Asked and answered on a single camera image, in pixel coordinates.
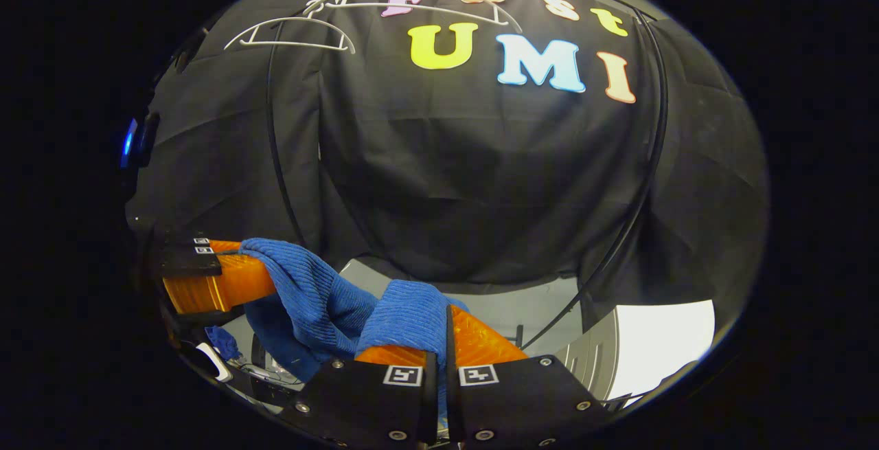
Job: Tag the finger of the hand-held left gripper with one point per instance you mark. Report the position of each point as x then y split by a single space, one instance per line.
223 246
226 285

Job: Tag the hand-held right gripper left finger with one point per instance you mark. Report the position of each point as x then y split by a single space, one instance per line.
364 409

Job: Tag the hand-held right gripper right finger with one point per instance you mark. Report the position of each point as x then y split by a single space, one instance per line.
522 402

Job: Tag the black metal clothes rack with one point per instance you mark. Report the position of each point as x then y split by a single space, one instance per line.
665 120

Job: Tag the white rounded object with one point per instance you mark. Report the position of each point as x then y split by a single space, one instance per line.
214 362

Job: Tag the grey ribbed panel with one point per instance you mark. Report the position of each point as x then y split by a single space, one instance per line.
590 361

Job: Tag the dark device with blue light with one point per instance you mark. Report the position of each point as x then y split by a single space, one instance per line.
141 141

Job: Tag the white flat board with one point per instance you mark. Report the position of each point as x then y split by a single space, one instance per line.
659 347

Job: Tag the black backdrop cloth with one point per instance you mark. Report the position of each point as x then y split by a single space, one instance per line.
481 182

